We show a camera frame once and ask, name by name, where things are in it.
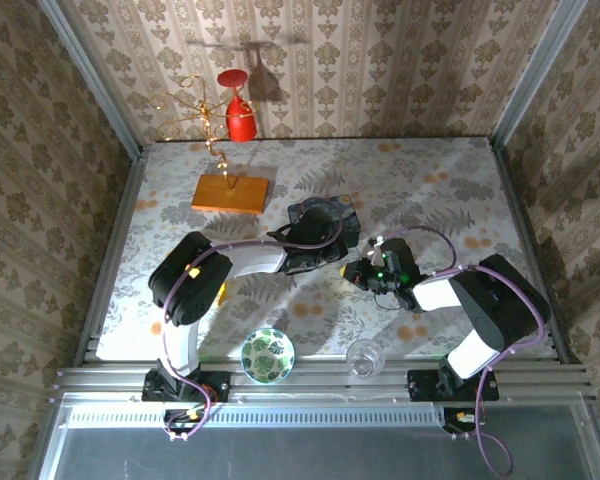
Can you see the starry night painted tin box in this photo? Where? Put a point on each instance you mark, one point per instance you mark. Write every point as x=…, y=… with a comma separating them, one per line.
x=350, y=217

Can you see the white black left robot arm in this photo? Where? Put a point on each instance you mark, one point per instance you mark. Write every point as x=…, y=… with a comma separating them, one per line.
x=255, y=260

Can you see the clear drinking glass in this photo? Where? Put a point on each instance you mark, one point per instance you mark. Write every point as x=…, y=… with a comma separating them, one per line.
x=365, y=359

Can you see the floral patterned tablecloth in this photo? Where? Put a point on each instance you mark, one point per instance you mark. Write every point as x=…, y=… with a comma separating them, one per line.
x=290, y=165

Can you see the yellow plastic object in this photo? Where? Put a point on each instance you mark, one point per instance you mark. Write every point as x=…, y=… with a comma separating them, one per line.
x=221, y=295

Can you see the green leaf pattern bowl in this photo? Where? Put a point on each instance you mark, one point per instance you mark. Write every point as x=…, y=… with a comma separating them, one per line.
x=268, y=356

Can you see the red wine glass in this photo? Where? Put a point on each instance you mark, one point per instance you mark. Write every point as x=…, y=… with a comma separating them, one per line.
x=240, y=120

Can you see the black controller board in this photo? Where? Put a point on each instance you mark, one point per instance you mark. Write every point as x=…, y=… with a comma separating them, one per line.
x=185, y=419
x=460, y=419

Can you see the grey metal panel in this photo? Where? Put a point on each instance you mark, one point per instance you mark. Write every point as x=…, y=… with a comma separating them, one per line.
x=330, y=455

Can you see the aluminium front frame rail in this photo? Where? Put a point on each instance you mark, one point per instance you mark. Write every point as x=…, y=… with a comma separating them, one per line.
x=320, y=380

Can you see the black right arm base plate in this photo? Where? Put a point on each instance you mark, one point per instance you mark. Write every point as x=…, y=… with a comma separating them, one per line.
x=425, y=387

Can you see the aluminium side frame rail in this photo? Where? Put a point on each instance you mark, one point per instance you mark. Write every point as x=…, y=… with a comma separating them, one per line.
x=120, y=235
x=531, y=250

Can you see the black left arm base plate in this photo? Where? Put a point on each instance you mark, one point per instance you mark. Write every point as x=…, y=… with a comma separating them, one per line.
x=215, y=387

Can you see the aluminium corner post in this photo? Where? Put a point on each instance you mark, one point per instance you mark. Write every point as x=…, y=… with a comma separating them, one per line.
x=95, y=85
x=535, y=75

